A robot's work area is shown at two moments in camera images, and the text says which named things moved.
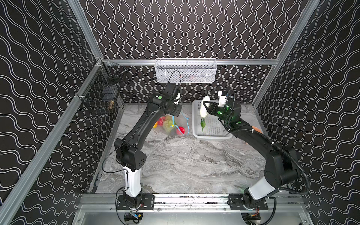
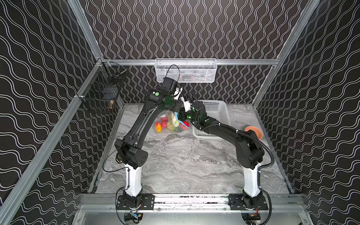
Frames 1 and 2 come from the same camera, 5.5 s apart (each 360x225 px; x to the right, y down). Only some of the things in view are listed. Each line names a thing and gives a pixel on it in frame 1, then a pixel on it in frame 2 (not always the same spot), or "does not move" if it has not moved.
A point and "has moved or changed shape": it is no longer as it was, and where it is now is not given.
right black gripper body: x=213 y=109 → x=185 y=113
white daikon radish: x=203 y=109 → x=173 y=122
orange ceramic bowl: x=257 y=129 does not move
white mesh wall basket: x=185 y=70 does not move
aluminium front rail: x=190 y=203 does not move
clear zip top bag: x=174 y=124 has moved or changed shape
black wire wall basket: x=101 y=94 does not move
